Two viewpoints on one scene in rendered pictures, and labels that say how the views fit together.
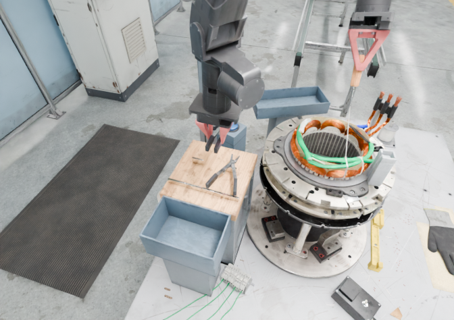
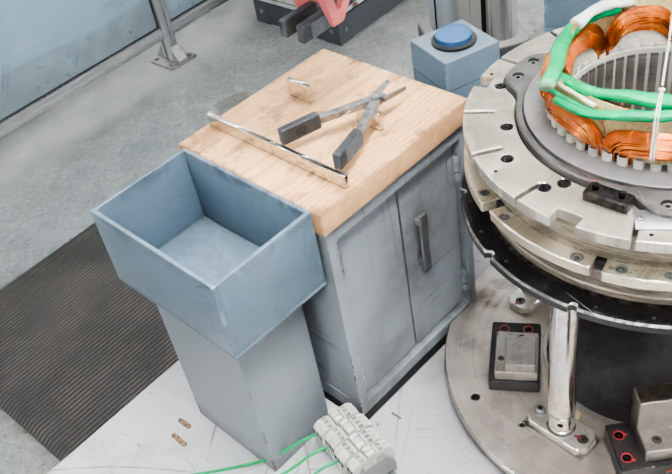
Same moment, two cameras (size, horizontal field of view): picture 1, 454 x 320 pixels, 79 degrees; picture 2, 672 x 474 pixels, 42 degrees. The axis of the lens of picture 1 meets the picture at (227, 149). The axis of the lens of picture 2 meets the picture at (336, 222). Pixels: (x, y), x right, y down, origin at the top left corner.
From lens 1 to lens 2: 0.35 m
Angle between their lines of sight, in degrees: 24
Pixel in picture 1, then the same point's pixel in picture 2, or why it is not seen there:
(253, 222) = (469, 330)
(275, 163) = (486, 110)
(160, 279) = (179, 398)
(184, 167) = (265, 102)
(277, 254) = (497, 422)
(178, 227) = (209, 244)
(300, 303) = not seen: outside the picture
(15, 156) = (61, 143)
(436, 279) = not seen: outside the picture
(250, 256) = (425, 414)
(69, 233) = (114, 336)
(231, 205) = (324, 193)
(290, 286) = not seen: outside the picture
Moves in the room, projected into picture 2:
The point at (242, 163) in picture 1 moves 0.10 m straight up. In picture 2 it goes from (414, 111) to (404, 12)
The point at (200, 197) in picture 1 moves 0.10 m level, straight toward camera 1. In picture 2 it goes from (263, 165) to (223, 241)
